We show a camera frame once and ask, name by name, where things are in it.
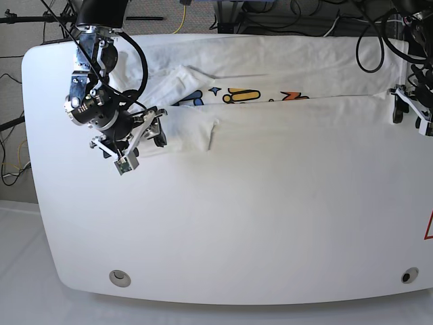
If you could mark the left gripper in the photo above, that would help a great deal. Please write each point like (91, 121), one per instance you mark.
(421, 81)

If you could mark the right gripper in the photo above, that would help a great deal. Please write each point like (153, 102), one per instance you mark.
(129, 129)

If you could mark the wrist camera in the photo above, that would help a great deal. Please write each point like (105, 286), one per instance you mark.
(425, 127)
(126, 163)

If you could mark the black table grommet right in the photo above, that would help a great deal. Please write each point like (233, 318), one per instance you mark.
(410, 275)

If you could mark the grey table grommet left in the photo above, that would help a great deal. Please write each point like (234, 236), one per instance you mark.
(119, 278)

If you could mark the white printed T-shirt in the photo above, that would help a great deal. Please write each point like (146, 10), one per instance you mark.
(186, 72)

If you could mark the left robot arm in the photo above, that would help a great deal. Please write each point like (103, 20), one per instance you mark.
(418, 17)

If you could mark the black tripod stand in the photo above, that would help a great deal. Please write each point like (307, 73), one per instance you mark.
(68, 16)

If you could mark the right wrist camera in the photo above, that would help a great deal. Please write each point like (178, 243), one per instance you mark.
(126, 163)

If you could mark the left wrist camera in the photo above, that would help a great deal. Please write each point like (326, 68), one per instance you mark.
(425, 127)

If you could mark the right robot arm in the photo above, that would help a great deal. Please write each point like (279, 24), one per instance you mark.
(91, 100)

